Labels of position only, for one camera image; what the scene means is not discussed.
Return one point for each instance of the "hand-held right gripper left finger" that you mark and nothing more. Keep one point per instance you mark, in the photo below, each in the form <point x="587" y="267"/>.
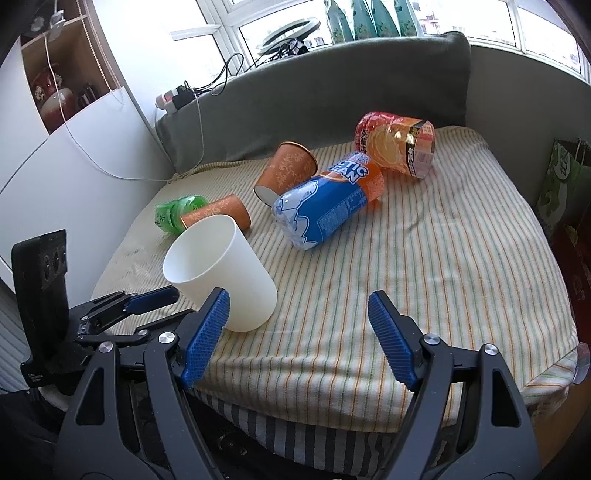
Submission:
<point x="207" y="339"/>

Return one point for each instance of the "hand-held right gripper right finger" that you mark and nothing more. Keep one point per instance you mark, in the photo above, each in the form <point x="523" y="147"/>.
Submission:
<point x="391" y="341"/>

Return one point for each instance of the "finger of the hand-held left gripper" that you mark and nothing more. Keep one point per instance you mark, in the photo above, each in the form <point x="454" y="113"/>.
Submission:
<point x="159" y="324"/>
<point x="152" y="298"/>

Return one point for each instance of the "white cup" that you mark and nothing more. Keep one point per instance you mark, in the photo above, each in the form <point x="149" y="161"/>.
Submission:
<point x="231" y="267"/>

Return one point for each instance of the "small orange patterned cup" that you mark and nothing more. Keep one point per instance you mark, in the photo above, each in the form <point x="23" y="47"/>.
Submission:
<point x="221" y="210"/>

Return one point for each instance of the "large orange patterned cup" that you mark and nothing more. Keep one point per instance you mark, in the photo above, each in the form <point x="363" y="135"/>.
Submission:
<point x="287" y="168"/>

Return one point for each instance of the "striped blanket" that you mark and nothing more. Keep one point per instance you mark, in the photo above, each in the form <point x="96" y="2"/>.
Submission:
<point x="415" y="277"/>

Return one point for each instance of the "green plastic bottle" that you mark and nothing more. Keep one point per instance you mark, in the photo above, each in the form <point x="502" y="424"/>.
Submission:
<point x="171" y="214"/>

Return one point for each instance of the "white cabinet with wooden shelf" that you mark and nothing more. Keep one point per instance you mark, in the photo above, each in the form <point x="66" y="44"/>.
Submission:
<point x="69" y="194"/>

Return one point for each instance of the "grey striped mattress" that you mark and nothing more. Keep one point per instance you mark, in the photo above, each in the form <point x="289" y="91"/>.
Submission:
<point x="295" y="434"/>

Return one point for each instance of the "blue and orange snack canister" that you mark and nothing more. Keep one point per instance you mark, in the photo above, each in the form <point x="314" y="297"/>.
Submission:
<point x="318" y="207"/>

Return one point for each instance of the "red and white jar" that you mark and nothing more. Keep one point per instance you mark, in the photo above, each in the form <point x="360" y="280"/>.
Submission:
<point x="55" y="104"/>

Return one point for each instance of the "red chip canister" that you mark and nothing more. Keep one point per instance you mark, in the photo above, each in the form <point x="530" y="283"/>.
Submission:
<point x="397" y="143"/>

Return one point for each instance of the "white power strip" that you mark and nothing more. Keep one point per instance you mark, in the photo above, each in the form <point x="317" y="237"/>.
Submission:
<point x="174" y="99"/>

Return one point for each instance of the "green paper bag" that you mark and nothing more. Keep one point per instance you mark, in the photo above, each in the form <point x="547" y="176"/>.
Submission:
<point x="561" y="184"/>

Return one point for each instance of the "white charger plug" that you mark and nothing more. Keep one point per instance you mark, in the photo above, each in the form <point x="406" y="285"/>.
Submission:
<point x="56" y="23"/>

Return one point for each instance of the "grey sofa backrest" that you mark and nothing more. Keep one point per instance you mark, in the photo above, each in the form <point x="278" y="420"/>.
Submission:
<point x="369" y="78"/>

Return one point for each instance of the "green patterned curtain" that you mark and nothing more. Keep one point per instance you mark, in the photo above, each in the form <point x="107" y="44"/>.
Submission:
<point x="341" y="23"/>

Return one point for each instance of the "white window frame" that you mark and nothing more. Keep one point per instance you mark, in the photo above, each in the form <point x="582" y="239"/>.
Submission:
<point x="517" y="27"/>

